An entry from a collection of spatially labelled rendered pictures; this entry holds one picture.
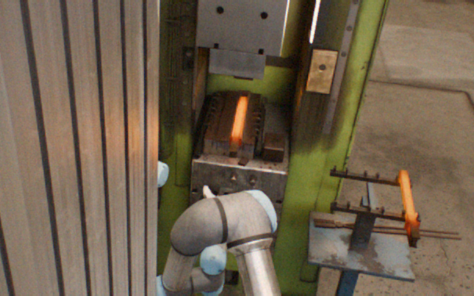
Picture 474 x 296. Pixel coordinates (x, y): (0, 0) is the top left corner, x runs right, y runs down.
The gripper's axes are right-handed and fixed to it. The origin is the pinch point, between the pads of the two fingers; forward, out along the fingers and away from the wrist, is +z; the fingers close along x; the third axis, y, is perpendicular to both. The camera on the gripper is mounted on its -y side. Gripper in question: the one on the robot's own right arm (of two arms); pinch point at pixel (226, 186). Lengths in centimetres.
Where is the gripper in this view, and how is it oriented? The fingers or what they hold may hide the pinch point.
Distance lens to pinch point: 184.7
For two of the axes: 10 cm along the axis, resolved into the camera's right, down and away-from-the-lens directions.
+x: 9.9, 1.3, -0.3
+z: 1.0, -5.5, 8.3
